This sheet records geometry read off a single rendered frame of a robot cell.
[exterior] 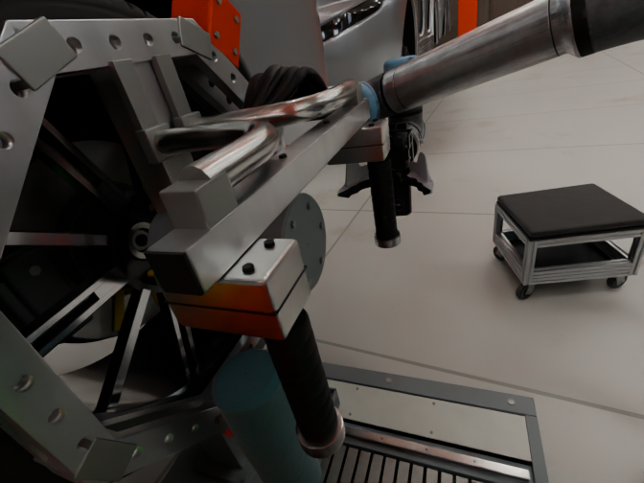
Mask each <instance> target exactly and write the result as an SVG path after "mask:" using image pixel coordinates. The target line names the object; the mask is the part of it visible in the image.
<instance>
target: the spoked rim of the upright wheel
mask: <svg viewBox="0 0 644 483"><path fill-rule="evenodd" d="M180 82H181V85H182V87H183V90H184V93H185V96H186V98H187V101H188V104H189V106H190V108H191V111H192V112H194V111H199V112H200V115H201V116H207V115H213V114H217V112H216V111H215V109H214V108H213V107H211V106H210V105H209V104H208V103H207V102H206V101H205V100H204V99H203V98H202V97H201V96H200V95H199V94H197V93H196V92H195V91H194V89H192V88H191V87H190V86H188V85H187V84H186V83H184V82H183V81H180ZM49 100H53V101H58V102H62V103H66V104H70V105H74V106H77V107H79V108H82V109H84V110H87V111H89V112H91V113H93V114H96V115H97V116H99V117H101V118H103V119H105V120H107V121H108V122H109V123H111V124H112V125H113V123H112V121H111V119H110V117H109V115H108V113H107V111H106V109H105V107H104V104H103V102H102V100H101V97H100V95H99V93H98V91H97V89H96V87H95V85H94V83H93V81H92V80H91V78H90V76H89V75H83V76H76V77H71V78H64V79H58V80H55V82H54V85H53V88H52V92H51V95H50V98H49ZM38 135H39V136H40V137H41V138H42V139H41V138H40V137H39V136H37V139H36V143H35V146H34V152H33V154H34V155H35V156H36V157H37V158H38V159H39V160H41V161H42V162H43V163H44V164H45V165H47V166H48V167H49V168H50V169H51V170H53V171H54V172H55V173H56V174H57V175H59V176H60V177H61V178H62V179H63V180H65V181H66V182H67V183H68V184H69V185H71V186H72V187H73V188H74V189H75V190H77V191H78V192H79V193H80V194H81V195H82V196H84V197H85V198H86V199H87V200H89V201H90V202H91V203H92V204H93V205H95V206H96V207H97V210H96V211H95V213H94V214H93V216H92V218H91V220H90V222H89V225H88V229H87V233H83V232H58V231H31V230H10V232H9V234H8V237H7V241H6V244H5V247H87V253H88V257H89V260H90V262H91V264H92V266H93V267H94V269H95V271H96V272H95V273H94V274H92V275H91V276H90V277H88V278H87V279H86V280H85V281H83V282H82V283H81V284H79V285H78V286H77V287H75V288H74V289H73V290H71V291H70V292H69V293H67V294H66V295H65V296H64V297H62V298H61V299H60V300H58V301H57V302H56V303H55V304H53V306H51V307H50V308H49V309H47V310H46V311H45V312H43V313H42V314H40V315H39V316H38V317H37V318H36V319H35V320H33V321H32V322H31V323H30V324H28V325H27V326H26V327H24V328H23V329H22V330H20V332H21V334H22V335H23V336H24V337H25V338H26V339H27V340H28V341H29V343H30V344H32V343H33V344H32V346H33V347H34V348H35V349H36V350H37V352H38V353H39V354H40V355H41V356H42V357H45V356H46V355H47V354H48V353H50V352H51V351H52V350H53V349H54V348H55V347H56V346H57V345H58V344H59V343H60V342H61V341H62V340H63V339H64V338H66V337H67V336H68V335H69V334H70V333H71V332H73V331H74V330H75V329H76V328H77V327H78V326H79V325H80V324H82V323H83V322H84V321H85V320H86V319H87V318H88V317H90V316H91V315H92V314H93V313H94V312H95V311H96V310H98V309H99V308H100V307H101V306H102V305H103V304H104V303H106V302H107V301H108V300H109V299H110V298H111V297H112V296H113V295H115V294H116V293H117V292H118V291H119V290H120V289H122V290H129V291H131V294H130V297H129V301H128V304H127V307H126V313H125V316H124V319H123V322H122V326H121V329H120V331H119V334H118V338H117V341H116V344H115V347H114V351H113V353H111V354H110V355H108V356H105V357H104V358H102V359H100V360H98V361H96V362H94V363H92V364H90V365H87V366H85V367H83V368H80V369H78V370H76V371H73V372H69V373H66V374H62V375H59V376H60V377H61V379H62V380H63V381H64V382H65V383H66V384H67V385H68V386H69V387H70V389H71V390H72V391H73V392H74V393H75V394H76V395H77V396H78V398H79V399H80V400H81V401H82V402H83V403H84V404H85V405H86V407H87V408H88V409H89V410H90V411H91V412H92V413H93V414H94V416H95V417H96V418H97V419H98V420H99V421H100V422H101V421H104V420H108V419H112V418H116V417H119V416H123V415H126V414H129V413H133V412H137V411H141V410H144V409H148V408H152V407H155V406H158V405H162V404H166V403H172V402H176V401H178V400H179V399H181V398H182V397H184V396H185V395H186V394H188V393H189V392H190V391H191V390H193V389H194V388H195V387H196V386H197V385H199V384H200V383H201V382H202V381H203V380H204V379H205V378H206V377H207V376H208V375H209V374H210V373H211V372H212V371H213V370H214V369H215V367H216V366H217V365H218V364H219V362H220V361H221V360H222V359H223V357H224V356H225V354H226V353H227V352H228V350H229V349H230V347H231V346H232V344H233V342H234V341H235V339H236V337H237V336H238V335H237V334H235V333H224V332H217V331H210V330H204V329H198V328H191V327H185V326H182V325H181V324H179V322H178V321H177V319H176V317H175V315H174V313H173V311H172V309H171V307H170V305H169V304H165V303H164V301H165V300H166V298H165V296H164V295H163V293H162V291H161V289H160V287H159V286H158V285H157V283H156V281H155V279H154V277H148V272H149V270H152V268H151V267H150V264H149V262H148V260H143V261H136V260H134V259H132V258H131V257H130V256H129V255H128V254H127V252H126V250H125V246H124V235H125V232H126V230H127V228H128V227H129V226H130V225H131V223H133V222H134V221H137V220H145V221H147V222H149V223H151V222H152V220H153V218H154V217H155V215H156V214H157V213H156V211H155V209H154V210H153V211H152V212H151V211H150V208H149V207H150V204H152V203H151V201H150V198H149V196H148V194H147V192H146V190H145V188H144V185H143V183H142V181H141V179H140V177H139V175H138V173H137V171H136V170H135V168H134V166H133V164H132V162H131V160H130V158H129V156H128V154H127V151H126V149H125V147H124V145H123V148H124V152H125V156H126V161H127V165H128V169H129V173H130V177H131V181H132V185H133V188H134V190H128V191H122V190H121V189H120V188H119V187H118V186H117V185H116V184H115V183H114V182H113V181H112V180H110V179H109V178H108V177H107V176H106V175H105V174H104V173H103V172H102V171H101V170H100V169H99V168H98V167H97V166H96V165H95V164H94V163H93V162H92V161H91V160H89V159H88V158H87V157H86V156H85V155H84V154H83V153H82V152H81V151H80V150H79V149H78V148H77V147H76V146H75V145H74V144H73V143H72V142H71V141H70V140H68V139H67V138H66V137H65V136H64V135H63V134H62V133H61V132H60V131H59V130H58V129H57V128H56V127H55V126H54V125H53V124H52V123H51V122H50V121H49V120H47V119H46V118H45V117H43V120H42V124H41V127H40V130H39V133H38ZM43 139H44V140H45V141H46V142H47V143H48V144H49V145H50V146H49V145H48V144H47V143H46V142H45V141H44V140H43ZM52 147H53V148H54V149H53V148H52ZM58 153H59V154H60V155H59V154H58ZM62 156H63V157H64V158H65V159H66V160H67V161H68V162H69V163H68V162H67V161H66V160H65V159H64V158H63V157H62ZM71 164H72V165H73V166H74V167H75V168H76V169H77V170H78V171H77V170H76V169H75V168H74V167H73V166H72V165H71ZM81 173H82V174H83V175H84V176H85V177H86V178H87V179H88V180H87V179H86V178H85V177H84V176H83V175H82V174H81ZM89 180H90V181H91V182H92V183H91V182H90V181H89ZM151 293H156V295H157V299H158V303H159V306H160V310H161V311H160V312H159V313H158V314H157V315H155V316H154V317H153V318H152V319H151V320H150V321H149V322H147V323H146V324H145V326H144V327H143V328H142V329H141V330H140V328H141V325H142V321H143V318H144V314H145V311H146V307H147V304H148V301H149V298H150V294H151ZM87 297H88V298H87ZM86 298H87V299H86ZM85 299H86V300H85ZM84 300H85V301H84ZM81 302H82V303H81ZM69 312H70V313H69ZM68 313H69V314H68ZM67 314H68V315H67ZM65 315H66V316H65ZM64 316H65V317H64ZM63 317H64V318H63ZM62 318H63V319H62ZM61 319H62V320H61ZM59 320H60V321H59ZM58 321H59V322H58ZM54 325H55V326H54ZM53 326H54V327H53ZM52 327H53V328H52ZM51 328H52V329H51ZM48 330H49V331H48ZM47 331H48V332H47ZM46 332H47V333H46Z"/></svg>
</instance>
